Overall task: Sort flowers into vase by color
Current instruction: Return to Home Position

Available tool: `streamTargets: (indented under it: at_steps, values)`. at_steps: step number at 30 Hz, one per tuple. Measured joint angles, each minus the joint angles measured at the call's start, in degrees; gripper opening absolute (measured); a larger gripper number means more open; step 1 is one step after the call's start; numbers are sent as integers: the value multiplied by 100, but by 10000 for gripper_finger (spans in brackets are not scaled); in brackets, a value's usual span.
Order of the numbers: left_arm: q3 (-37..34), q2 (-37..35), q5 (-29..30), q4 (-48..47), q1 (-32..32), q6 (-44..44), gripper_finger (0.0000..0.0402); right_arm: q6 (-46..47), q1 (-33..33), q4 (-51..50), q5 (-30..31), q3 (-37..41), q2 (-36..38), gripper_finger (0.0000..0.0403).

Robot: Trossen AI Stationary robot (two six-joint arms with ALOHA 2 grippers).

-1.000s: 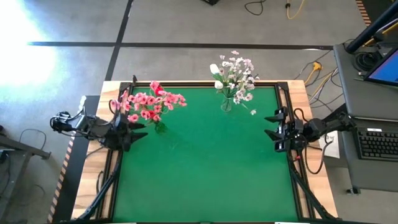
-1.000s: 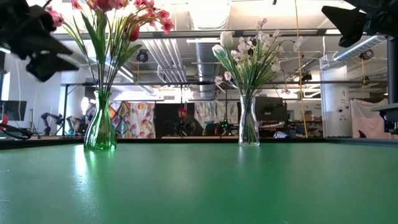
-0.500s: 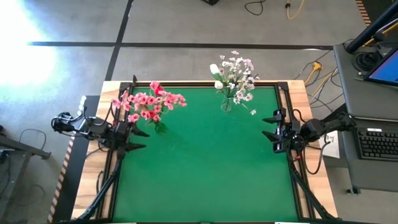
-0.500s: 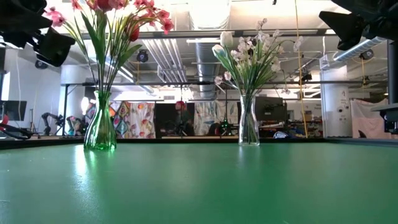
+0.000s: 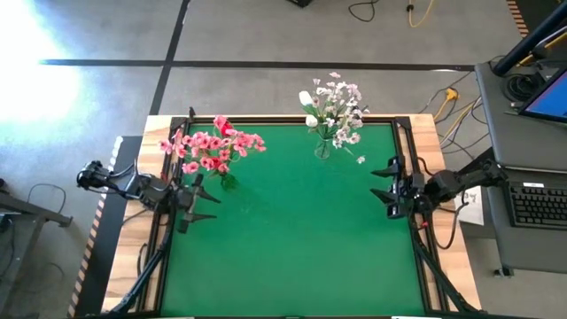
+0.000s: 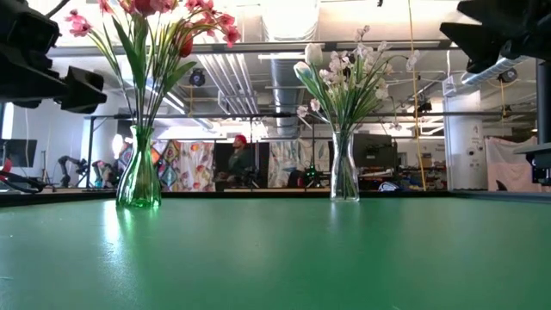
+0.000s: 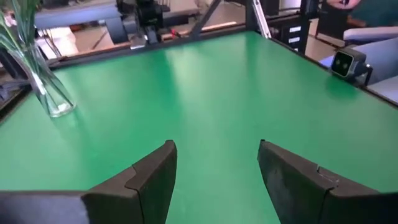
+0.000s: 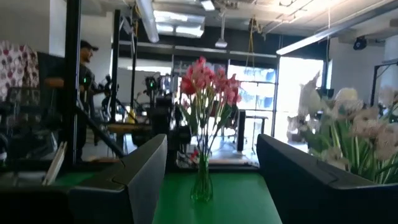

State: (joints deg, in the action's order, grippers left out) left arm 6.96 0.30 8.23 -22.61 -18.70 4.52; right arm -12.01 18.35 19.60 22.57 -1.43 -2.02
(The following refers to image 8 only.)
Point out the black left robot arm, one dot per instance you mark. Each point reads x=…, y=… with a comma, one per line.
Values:
x=161, y=124

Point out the white ceiling pipe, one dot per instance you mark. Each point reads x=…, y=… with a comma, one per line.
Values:
x=149, y=21

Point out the white artificial tulip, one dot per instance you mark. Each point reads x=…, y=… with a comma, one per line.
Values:
x=346, y=95
x=311, y=91

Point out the black ceiling camera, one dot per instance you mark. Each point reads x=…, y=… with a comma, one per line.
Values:
x=360, y=43

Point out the person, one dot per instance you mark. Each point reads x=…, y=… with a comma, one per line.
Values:
x=88, y=77

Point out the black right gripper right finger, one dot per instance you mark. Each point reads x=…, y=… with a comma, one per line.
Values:
x=311, y=199

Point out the red artificial tulip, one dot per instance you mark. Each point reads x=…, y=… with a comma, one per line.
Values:
x=188, y=86

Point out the black vertical frame post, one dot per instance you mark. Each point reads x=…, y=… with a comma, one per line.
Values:
x=72, y=77
x=116, y=62

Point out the white flat bar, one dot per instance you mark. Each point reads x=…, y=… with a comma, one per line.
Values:
x=56, y=165

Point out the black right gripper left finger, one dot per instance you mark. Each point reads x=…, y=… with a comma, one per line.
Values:
x=109, y=202

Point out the left clear glass vase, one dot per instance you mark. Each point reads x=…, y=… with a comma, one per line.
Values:
x=202, y=189

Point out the white red dotted cloth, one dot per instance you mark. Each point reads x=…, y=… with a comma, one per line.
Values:
x=15, y=68

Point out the black diagonal frame strut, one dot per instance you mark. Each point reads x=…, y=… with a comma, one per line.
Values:
x=99, y=130

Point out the long ceiling light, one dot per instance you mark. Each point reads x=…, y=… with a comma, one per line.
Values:
x=311, y=39

